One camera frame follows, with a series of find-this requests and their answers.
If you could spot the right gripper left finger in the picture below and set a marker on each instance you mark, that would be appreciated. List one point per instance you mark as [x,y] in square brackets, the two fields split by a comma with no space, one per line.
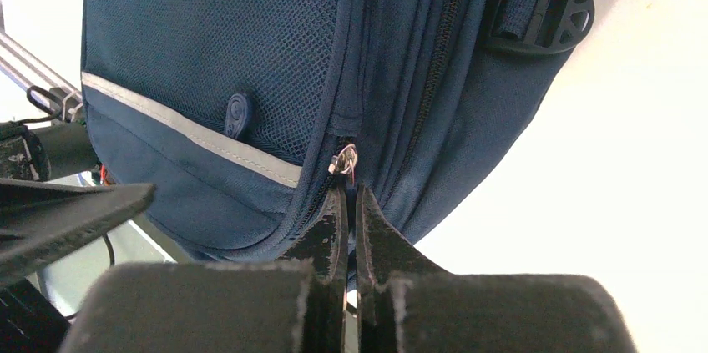
[296,303]

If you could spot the navy blue student backpack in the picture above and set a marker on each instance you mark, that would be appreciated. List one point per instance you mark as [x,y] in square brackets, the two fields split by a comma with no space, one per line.
[244,113]

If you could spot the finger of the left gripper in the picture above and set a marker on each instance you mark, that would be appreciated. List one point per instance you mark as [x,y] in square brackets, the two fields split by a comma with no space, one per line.
[42,222]

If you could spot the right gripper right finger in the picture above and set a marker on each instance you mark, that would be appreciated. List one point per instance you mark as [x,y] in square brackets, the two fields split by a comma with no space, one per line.
[407,303]

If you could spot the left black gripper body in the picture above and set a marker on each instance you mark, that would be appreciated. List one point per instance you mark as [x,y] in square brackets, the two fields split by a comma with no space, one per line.
[47,153]

